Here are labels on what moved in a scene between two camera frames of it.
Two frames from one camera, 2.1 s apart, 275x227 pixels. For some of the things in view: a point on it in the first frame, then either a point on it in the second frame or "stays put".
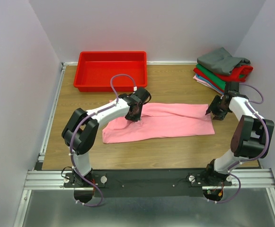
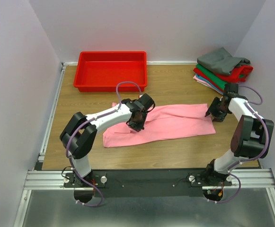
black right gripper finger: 209,109 stays put
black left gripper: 136,118 -> 138,127
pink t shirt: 160,120 stays put
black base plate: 148,183 stays put
